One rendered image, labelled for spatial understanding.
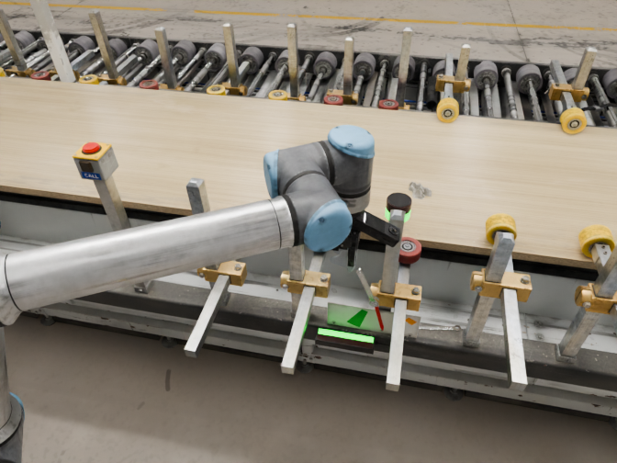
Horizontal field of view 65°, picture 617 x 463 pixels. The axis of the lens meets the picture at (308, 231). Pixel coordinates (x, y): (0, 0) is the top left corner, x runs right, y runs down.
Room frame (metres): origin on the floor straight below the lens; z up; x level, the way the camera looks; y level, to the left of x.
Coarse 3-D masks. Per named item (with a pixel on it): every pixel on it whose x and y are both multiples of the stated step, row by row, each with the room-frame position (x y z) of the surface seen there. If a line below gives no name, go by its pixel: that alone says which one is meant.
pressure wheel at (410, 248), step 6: (402, 240) 0.99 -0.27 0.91; (408, 240) 0.99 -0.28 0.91; (414, 240) 0.99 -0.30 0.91; (402, 246) 0.97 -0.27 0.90; (408, 246) 0.96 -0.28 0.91; (414, 246) 0.97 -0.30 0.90; (420, 246) 0.97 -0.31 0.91; (402, 252) 0.95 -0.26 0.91; (408, 252) 0.95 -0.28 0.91; (414, 252) 0.95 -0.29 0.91; (420, 252) 0.95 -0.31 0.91; (402, 258) 0.94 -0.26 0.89; (408, 258) 0.93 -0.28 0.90; (414, 258) 0.93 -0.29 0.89
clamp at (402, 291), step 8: (376, 288) 0.85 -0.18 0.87; (400, 288) 0.84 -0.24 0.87; (408, 288) 0.84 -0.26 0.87; (376, 296) 0.83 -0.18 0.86; (384, 296) 0.83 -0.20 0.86; (392, 296) 0.82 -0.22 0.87; (400, 296) 0.82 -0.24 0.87; (408, 296) 0.82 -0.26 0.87; (416, 296) 0.82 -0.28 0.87; (384, 304) 0.83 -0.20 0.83; (392, 304) 0.82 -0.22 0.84; (408, 304) 0.81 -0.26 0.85; (416, 304) 0.81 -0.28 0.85
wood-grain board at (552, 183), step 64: (0, 128) 1.71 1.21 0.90; (64, 128) 1.69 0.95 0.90; (128, 128) 1.68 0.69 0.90; (192, 128) 1.66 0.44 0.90; (256, 128) 1.65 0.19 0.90; (320, 128) 1.63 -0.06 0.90; (384, 128) 1.62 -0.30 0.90; (448, 128) 1.60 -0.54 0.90; (512, 128) 1.59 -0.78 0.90; (64, 192) 1.28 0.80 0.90; (128, 192) 1.27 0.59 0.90; (256, 192) 1.25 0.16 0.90; (384, 192) 1.22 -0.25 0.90; (448, 192) 1.21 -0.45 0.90; (512, 192) 1.20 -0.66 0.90; (576, 192) 1.19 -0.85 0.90; (512, 256) 0.94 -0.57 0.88; (576, 256) 0.91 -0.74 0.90
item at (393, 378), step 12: (408, 264) 0.94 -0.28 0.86; (408, 276) 0.90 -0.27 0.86; (396, 300) 0.81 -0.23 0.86; (396, 312) 0.77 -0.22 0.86; (396, 324) 0.74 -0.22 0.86; (396, 336) 0.70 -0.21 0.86; (396, 348) 0.67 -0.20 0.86; (396, 360) 0.63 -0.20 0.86; (396, 372) 0.60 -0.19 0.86; (396, 384) 0.57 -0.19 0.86
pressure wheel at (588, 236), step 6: (588, 228) 0.95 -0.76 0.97; (594, 228) 0.95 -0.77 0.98; (600, 228) 0.94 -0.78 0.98; (606, 228) 0.94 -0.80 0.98; (582, 234) 0.95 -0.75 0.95; (588, 234) 0.93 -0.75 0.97; (594, 234) 0.92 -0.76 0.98; (600, 234) 0.92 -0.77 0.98; (606, 234) 0.92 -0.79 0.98; (582, 240) 0.93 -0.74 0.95; (588, 240) 0.92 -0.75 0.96; (594, 240) 0.91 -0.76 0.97; (600, 240) 0.91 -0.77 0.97; (606, 240) 0.90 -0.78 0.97; (612, 240) 0.90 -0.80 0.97; (582, 246) 0.92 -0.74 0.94; (588, 246) 0.91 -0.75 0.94; (612, 246) 0.90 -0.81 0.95; (582, 252) 0.91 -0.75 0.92; (588, 252) 0.91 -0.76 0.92
